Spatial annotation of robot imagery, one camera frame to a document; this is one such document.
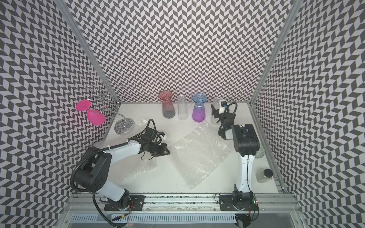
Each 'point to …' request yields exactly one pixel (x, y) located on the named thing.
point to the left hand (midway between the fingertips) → (169, 154)
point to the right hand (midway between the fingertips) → (217, 103)
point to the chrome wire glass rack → (108, 93)
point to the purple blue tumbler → (198, 112)
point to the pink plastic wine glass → (95, 116)
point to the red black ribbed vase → (168, 111)
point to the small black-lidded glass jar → (264, 175)
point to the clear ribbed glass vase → (182, 110)
